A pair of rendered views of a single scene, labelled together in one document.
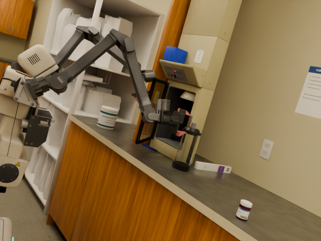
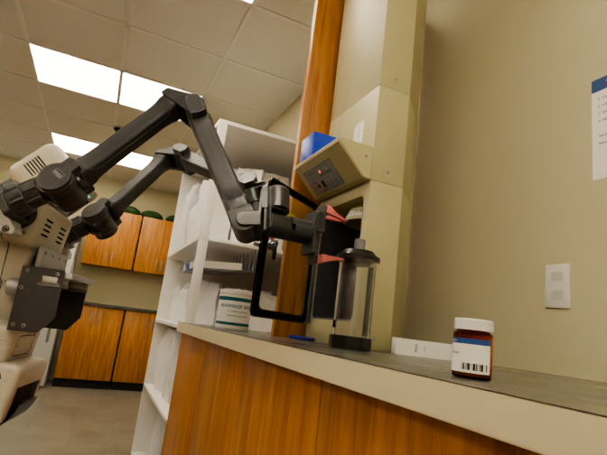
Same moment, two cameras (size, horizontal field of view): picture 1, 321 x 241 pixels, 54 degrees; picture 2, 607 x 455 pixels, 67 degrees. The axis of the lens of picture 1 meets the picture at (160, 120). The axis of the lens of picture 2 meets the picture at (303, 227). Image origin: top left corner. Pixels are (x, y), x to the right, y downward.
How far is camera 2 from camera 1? 81 cm
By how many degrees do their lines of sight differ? 25
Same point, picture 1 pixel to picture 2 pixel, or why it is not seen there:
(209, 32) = (368, 88)
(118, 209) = not seen: outside the picture
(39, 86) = (18, 190)
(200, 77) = (362, 158)
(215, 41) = (378, 92)
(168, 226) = not seen: outside the picture
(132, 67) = (205, 141)
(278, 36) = (511, 73)
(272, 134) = (560, 248)
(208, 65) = (375, 135)
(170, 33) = (311, 126)
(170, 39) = not seen: hidden behind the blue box
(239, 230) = (448, 388)
